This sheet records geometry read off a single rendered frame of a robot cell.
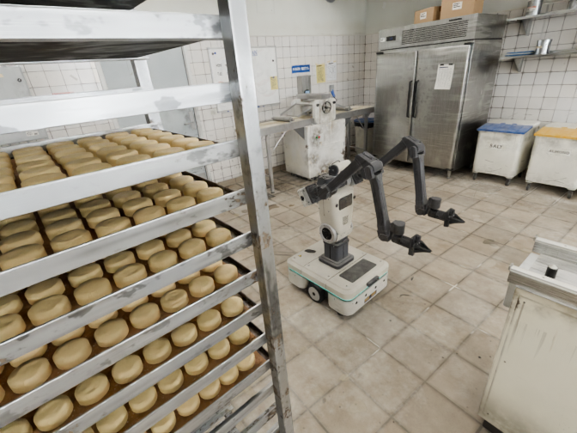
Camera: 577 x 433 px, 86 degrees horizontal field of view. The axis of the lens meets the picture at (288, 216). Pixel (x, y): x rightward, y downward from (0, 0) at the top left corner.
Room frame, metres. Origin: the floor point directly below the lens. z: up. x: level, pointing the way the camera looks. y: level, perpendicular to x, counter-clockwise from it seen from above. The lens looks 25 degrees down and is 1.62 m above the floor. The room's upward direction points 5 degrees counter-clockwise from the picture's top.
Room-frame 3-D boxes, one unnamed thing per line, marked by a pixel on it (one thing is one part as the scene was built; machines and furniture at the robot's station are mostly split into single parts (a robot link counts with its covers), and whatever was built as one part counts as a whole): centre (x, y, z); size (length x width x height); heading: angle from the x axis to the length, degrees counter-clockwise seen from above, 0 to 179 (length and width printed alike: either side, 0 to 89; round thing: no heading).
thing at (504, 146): (4.11, -3.03, 0.38); 0.64 x 0.54 x 0.77; 128
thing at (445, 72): (4.34, -2.18, 1.39); 0.22 x 0.03 x 0.31; 35
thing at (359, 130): (6.10, -1.69, 0.33); 0.54 x 0.53 x 0.66; 35
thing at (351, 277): (2.00, -0.35, 0.24); 0.68 x 0.53 x 0.41; 40
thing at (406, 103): (4.93, -2.28, 1.02); 1.40 x 0.90 x 2.05; 35
